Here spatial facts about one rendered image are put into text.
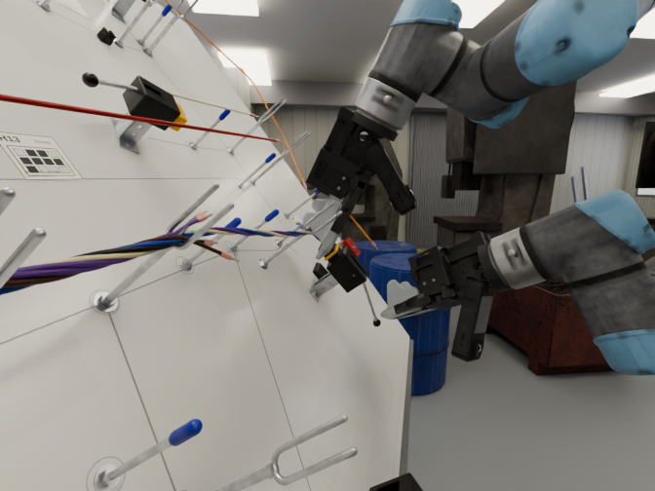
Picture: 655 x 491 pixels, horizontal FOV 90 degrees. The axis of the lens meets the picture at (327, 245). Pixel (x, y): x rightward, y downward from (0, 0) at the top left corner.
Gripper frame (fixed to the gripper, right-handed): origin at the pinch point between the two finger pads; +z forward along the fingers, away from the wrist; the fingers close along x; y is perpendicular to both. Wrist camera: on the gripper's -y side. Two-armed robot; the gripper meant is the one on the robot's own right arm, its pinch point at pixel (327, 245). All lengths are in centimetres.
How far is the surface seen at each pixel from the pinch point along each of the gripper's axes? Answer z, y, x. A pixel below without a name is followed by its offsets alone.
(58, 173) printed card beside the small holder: -4.1, 25.5, 23.1
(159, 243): -7.8, 11.4, 31.4
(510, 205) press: -7, -175, -320
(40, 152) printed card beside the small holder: -5.1, 27.6, 22.9
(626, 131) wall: -224, -483, -741
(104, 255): -8.2, 12.2, 35.1
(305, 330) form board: 8.8, -2.3, 10.9
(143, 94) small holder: -11.7, 25.6, 13.8
